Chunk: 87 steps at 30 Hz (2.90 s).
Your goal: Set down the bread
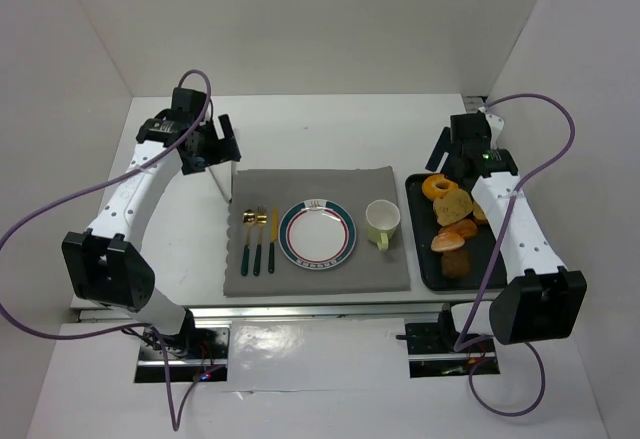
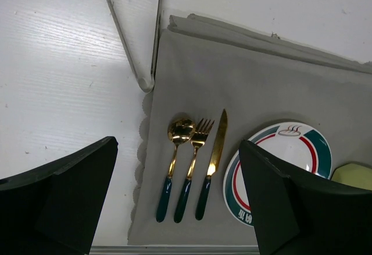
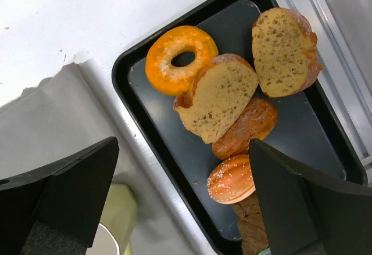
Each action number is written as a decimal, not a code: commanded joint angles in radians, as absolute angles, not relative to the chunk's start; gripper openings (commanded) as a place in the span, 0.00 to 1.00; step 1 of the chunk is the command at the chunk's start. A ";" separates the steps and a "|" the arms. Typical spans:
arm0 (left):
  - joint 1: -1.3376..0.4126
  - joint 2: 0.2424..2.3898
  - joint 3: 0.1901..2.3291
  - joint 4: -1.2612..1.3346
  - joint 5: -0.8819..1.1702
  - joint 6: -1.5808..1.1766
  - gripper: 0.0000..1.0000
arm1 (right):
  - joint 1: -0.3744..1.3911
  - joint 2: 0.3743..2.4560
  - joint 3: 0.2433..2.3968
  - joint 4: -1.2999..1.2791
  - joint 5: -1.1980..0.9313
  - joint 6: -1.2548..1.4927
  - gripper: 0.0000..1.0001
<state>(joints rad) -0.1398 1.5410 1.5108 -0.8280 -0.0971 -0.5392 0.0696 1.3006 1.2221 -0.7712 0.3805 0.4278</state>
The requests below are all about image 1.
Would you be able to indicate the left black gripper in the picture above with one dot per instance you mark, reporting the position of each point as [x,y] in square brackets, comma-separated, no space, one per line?
[218,144]

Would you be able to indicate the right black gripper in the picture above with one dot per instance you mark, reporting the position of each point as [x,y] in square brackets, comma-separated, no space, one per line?
[454,148]

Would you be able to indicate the metal serving tongs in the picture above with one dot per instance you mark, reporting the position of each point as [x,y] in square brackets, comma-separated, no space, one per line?
[223,175]

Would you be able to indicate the cut bread slice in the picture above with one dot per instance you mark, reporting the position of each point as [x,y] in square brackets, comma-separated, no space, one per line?
[478,214]
[453,207]

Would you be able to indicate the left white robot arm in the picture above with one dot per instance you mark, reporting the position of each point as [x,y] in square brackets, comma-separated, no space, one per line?
[104,262]

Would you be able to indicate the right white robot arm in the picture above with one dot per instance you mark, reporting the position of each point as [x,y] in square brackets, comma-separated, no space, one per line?
[542,297]

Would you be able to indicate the dark brown bread piece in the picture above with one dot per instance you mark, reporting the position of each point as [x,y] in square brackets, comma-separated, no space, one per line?
[456,264]

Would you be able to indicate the orange glazed donut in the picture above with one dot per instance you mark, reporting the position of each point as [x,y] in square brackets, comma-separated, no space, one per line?
[437,186]

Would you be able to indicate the brown glazed bun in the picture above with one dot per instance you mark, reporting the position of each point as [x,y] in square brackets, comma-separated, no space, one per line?
[466,228]

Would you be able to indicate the pale green mug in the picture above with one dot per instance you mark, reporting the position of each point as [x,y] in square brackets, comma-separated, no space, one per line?
[382,218]

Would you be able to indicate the sugared round bun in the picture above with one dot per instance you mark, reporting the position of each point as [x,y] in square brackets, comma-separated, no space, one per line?
[446,242]

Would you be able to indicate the white plate green red rim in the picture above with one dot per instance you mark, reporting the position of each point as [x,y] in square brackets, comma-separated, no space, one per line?
[317,234]

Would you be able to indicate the black baking tray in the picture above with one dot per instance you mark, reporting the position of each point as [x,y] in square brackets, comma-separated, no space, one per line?
[425,228]

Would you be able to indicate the gold spoon green handle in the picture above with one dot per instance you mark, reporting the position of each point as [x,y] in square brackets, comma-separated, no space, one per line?
[248,219]

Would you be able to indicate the gold fork green handle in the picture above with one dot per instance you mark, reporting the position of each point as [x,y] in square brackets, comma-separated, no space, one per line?
[261,221]

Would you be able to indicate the gold knife green handle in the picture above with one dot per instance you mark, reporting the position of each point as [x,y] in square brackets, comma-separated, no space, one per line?
[273,239]

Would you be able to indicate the aluminium rail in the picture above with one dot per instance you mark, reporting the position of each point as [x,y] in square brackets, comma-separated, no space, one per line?
[321,311]

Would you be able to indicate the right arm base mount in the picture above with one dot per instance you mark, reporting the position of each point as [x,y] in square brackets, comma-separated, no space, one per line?
[430,348]

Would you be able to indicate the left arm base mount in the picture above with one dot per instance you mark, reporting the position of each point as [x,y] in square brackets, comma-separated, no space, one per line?
[206,361]

